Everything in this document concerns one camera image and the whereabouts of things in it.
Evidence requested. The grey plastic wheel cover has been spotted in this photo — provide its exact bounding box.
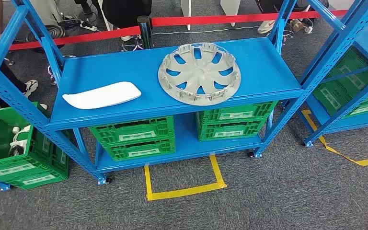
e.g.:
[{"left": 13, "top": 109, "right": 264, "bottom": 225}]
[{"left": 157, "top": 42, "right": 242, "bottom": 106}]

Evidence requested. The white plastic part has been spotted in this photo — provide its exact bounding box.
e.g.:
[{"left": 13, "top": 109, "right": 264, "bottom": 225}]
[{"left": 9, "top": 125, "right": 32, "bottom": 157}]

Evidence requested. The green folded plastic crate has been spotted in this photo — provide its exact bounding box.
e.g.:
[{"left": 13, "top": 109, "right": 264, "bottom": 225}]
[
  {"left": 195, "top": 101, "right": 278, "bottom": 127},
  {"left": 197, "top": 120, "right": 269, "bottom": 142},
  {"left": 88, "top": 115, "right": 176, "bottom": 149},
  {"left": 103, "top": 139, "right": 176, "bottom": 162}
]

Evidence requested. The white curved plastic panel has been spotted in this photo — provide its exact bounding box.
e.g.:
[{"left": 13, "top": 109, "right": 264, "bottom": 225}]
[{"left": 62, "top": 81, "right": 142, "bottom": 111}]

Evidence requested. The chrome stool base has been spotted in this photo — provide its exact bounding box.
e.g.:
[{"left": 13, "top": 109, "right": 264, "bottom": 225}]
[
  {"left": 3, "top": 50, "right": 15, "bottom": 66},
  {"left": 46, "top": 54, "right": 77, "bottom": 86},
  {"left": 121, "top": 34, "right": 145, "bottom": 53},
  {"left": 280, "top": 23, "right": 296, "bottom": 46}
]

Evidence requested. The red barrier belt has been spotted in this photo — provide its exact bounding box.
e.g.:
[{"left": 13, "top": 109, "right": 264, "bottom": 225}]
[
  {"left": 150, "top": 6, "right": 368, "bottom": 28},
  {"left": 0, "top": 26, "right": 142, "bottom": 54}
]

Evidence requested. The white table leg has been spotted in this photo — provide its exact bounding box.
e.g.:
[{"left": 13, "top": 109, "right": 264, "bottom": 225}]
[
  {"left": 220, "top": 0, "right": 242, "bottom": 27},
  {"left": 181, "top": 0, "right": 192, "bottom": 31}
]

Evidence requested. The white slanted leg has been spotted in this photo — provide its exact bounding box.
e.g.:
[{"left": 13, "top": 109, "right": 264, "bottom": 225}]
[{"left": 96, "top": 0, "right": 114, "bottom": 32}]

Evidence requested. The white power strip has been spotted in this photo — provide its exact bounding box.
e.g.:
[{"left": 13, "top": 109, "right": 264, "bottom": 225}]
[{"left": 80, "top": 20, "right": 100, "bottom": 33}]

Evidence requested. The green open plastic crate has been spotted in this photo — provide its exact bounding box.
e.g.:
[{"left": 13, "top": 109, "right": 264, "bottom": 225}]
[{"left": 0, "top": 101, "right": 69, "bottom": 190}]

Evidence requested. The black round stool seat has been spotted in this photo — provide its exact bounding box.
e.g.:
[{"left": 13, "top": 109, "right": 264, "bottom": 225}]
[{"left": 26, "top": 24, "right": 67, "bottom": 54}]

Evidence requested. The white cabinet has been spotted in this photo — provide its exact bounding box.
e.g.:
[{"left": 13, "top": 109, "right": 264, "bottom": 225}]
[{"left": 30, "top": 0, "right": 65, "bottom": 26}]

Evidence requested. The white floor cable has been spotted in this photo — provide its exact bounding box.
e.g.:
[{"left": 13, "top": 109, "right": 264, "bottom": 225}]
[{"left": 151, "top": 26, "right": 261, "bottom": 35}]

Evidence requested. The black stanchion post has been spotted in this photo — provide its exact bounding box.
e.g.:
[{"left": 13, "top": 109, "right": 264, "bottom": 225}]
[{"left": 137, "top": 16, "right": 154, "bottom": 50}]

